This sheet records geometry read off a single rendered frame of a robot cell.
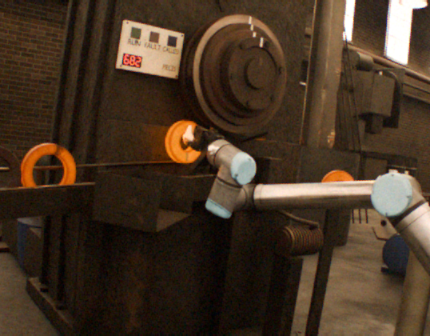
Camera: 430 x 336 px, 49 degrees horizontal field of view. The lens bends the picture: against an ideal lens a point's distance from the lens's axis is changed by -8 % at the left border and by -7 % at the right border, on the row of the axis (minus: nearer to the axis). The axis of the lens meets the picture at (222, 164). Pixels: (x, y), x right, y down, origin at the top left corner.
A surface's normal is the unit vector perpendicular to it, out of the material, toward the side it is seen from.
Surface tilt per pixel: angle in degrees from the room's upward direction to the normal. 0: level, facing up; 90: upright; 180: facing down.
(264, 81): 90
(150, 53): 90
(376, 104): 91
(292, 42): 90
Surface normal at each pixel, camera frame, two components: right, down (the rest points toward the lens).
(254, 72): 0.61, 0.12
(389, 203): -0.62, -0.14
